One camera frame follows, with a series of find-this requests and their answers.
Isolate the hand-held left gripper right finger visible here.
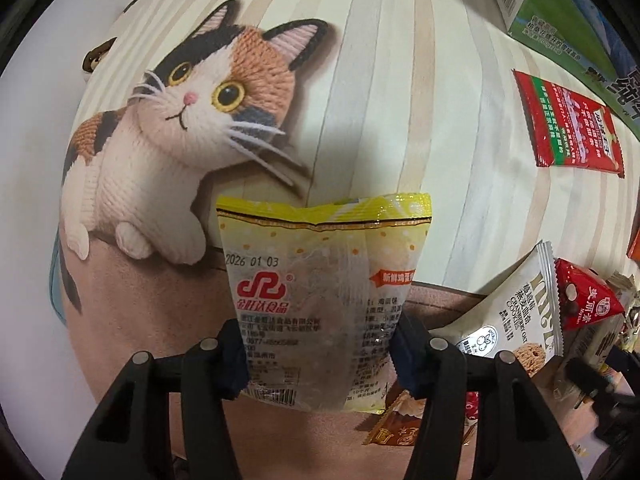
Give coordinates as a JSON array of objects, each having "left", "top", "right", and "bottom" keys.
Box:
[{"left": 390, "top": 312, "right": 583, "bottom": 480}]

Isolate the brown cookie packet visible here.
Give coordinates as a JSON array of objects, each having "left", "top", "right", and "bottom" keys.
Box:
[{"left": 356, "top": 387, "right": 476, "bottom": 448}]

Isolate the beige snack packet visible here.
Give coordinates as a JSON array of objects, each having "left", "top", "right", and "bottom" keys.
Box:
[{"left": 607, "top": 270, "right": 640, "bottom": 321}]

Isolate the red triangular snack packet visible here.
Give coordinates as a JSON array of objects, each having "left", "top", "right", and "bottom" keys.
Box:
[{"left": 554, "top": 257, "right": 627, "bottom": 332}]

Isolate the printed cat blanket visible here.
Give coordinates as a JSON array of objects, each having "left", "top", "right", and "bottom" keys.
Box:
[{"left": 50, "top": 0, "right": 640, "bottom": 480}]

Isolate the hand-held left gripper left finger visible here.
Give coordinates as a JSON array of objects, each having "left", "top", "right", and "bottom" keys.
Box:
[{"left": 60, "top": 317, "right": 253, "bottom": 480}]

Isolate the white oat cookie packet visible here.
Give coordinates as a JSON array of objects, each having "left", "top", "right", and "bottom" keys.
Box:
[{"left": 430, "top": 240, "right": 576, "bottom": 378}]

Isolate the red green snack packet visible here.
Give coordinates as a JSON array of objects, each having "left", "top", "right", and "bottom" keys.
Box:
[{"left": 512, "top": 69, "right": 626, "bottom": 180}]

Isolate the cardboard box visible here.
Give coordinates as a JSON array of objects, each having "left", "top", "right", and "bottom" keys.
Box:
[{"left": 475, "top": 0, "right": 640, "bottom": 133}]

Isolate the yellow clear cake packet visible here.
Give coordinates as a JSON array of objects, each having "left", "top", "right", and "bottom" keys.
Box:
[{"left": 216, "top": 191, "right": 433, "bottom": 415}]

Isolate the bear print pillow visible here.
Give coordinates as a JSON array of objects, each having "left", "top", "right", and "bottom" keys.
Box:
[{"left": 80, "top": 35, "right": 121, "bottom": 78}]

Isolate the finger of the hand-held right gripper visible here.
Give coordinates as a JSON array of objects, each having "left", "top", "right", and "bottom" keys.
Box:
[
  {"left": 592, "top": 392, "right": 640, "bottom": 453},
  {"left": 564, "top": 345, "right": 640, "bottom": 397}
]

